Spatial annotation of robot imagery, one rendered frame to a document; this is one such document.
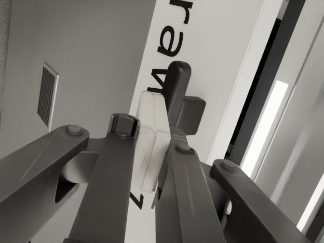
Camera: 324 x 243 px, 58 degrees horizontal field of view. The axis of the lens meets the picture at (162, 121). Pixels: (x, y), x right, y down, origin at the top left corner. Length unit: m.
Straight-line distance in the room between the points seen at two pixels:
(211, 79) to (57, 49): 0.43
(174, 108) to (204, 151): 0.04
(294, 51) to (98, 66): 0.29
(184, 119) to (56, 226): 0.46
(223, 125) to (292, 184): 0.06
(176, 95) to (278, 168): 0.09
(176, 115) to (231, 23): 0.07
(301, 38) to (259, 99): 0.05
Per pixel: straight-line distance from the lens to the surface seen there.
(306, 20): 0.23
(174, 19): 0.25
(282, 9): 0.38
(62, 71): 0.56
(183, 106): 0.20
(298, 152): 0.22
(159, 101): 0.17
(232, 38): 0.21
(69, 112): 0.53
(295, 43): 0.23
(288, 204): 0.23
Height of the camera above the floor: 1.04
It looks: 45 degrees down
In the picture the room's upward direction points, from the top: 125 degrees clockwise
